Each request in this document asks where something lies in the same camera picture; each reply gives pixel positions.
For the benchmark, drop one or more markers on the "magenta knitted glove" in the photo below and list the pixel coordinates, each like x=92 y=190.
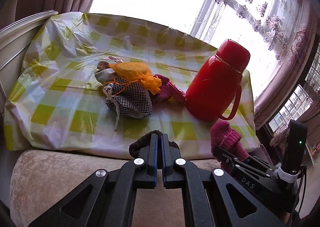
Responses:
x=223 y=136
x=167 y=91

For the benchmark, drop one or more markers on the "beige sofa cushion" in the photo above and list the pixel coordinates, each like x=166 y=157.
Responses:
x=41 y=178

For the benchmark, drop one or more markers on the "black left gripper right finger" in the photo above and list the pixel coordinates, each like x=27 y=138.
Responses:
x=211 y=198

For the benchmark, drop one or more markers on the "pink floral fabric pouch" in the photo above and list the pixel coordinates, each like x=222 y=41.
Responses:
x=110 y=62

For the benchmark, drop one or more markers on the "dark knitted cloth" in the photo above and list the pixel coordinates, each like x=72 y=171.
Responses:
x=144 y=141

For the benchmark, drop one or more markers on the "red thermos flask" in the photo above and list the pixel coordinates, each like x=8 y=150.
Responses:
x=215 y=91

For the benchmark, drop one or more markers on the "orange mesh bag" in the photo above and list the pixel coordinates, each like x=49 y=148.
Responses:
x=138 y=72

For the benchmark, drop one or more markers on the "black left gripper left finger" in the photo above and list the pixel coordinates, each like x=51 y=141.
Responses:
x=106 y=198

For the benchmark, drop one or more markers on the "grey herringbone drawstring pouch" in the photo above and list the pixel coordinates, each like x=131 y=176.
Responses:
x=106 y=75

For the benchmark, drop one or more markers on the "green checkered plastic tablecloth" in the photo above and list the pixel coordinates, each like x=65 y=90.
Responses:
x=52 y=92

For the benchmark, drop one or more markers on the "purple floral curtain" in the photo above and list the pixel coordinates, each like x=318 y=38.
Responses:
x=290 y=70

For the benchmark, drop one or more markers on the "silver white sofa frame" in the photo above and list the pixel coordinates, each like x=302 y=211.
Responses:
x=15 y=41

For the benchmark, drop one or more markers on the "sheer floral lace curtain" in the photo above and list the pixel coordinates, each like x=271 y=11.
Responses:
x=279 y=26

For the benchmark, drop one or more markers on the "black white houndstooth pouch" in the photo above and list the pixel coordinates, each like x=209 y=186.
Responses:
x=127 y=99

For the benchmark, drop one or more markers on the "black tracker device green light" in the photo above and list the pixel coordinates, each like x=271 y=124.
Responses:
x=295 y=146

